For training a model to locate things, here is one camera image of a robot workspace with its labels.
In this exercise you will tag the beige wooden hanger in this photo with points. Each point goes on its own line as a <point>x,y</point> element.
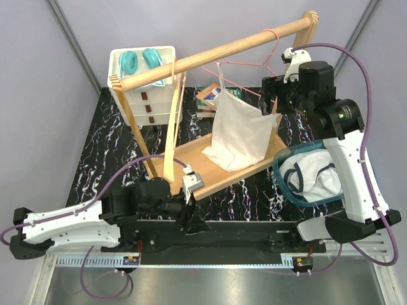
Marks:
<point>179,82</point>

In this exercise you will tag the white navy-trimmed tank top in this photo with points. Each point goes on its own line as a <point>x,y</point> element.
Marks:
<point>311,175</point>

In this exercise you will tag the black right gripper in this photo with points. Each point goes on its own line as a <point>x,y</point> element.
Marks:
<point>271,86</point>

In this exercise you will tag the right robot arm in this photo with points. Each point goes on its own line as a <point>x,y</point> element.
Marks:
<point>341,128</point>

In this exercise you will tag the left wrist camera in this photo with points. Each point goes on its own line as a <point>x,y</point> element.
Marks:
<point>192,182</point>

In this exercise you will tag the pink wire hanger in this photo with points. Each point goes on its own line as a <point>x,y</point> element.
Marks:
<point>264,64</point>

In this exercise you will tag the wooden clothes rack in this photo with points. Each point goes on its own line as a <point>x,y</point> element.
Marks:
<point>214,178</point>

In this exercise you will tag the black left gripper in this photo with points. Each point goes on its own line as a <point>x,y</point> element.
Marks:
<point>191,220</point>

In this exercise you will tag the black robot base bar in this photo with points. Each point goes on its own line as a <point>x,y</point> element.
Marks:
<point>155,236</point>

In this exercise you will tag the teal plastic bin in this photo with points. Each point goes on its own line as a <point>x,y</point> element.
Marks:
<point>284,154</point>

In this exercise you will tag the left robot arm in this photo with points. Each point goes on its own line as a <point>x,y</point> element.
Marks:
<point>108,222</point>

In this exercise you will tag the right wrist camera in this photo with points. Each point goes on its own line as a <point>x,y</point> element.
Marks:
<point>294,59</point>

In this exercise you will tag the white camisole top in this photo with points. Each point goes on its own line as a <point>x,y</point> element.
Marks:
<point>240,132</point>

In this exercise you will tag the stack of books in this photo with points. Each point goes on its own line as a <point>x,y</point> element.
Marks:
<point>206,104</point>

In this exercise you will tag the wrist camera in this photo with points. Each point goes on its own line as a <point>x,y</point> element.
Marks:
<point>192,182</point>
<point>294,59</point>

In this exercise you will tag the white drawer unit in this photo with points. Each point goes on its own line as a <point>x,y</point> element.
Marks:
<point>150,104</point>

